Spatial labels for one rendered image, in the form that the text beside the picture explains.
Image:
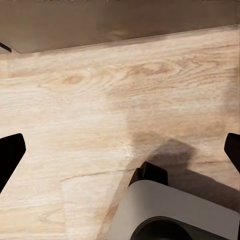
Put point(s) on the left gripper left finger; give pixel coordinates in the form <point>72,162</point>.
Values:
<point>12,149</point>

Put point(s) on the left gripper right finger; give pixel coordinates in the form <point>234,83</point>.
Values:
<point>232,149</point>

